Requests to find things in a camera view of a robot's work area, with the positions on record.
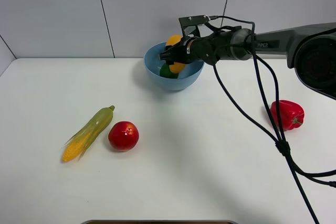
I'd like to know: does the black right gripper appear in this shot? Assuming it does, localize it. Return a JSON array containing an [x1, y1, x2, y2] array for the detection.
[[159, 31, 236, 66]]

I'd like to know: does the yellow mango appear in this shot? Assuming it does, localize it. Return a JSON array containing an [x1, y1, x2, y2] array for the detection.
[[165, 35, 185, 74]]

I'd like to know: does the green lime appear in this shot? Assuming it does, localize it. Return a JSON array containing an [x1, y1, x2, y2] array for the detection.
[[159, 63, 179, 79]]

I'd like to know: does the red apple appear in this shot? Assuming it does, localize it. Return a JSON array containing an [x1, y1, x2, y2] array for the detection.
[[108, 121, 139, 152]]

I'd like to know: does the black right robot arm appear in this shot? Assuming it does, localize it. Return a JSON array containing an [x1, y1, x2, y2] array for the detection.
[[160, 23, 335, 99]]

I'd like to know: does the blue plastic bowl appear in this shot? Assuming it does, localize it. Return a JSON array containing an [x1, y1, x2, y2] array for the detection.
[[143, 42, 204, 91]]

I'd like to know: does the red bell pepper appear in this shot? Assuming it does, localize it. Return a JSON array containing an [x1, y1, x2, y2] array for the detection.
[[279, 100, 304, 131]]

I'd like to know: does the corn cob with husk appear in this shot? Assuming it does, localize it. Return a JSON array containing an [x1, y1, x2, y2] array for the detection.
[[61, 105, 115, 163]]

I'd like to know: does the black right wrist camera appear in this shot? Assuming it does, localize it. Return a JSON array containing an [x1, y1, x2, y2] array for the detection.
[[179, 15, 210, 37]]

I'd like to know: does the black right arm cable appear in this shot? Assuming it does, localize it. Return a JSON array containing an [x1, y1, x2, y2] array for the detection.
[[204, 15, 336, 224]]

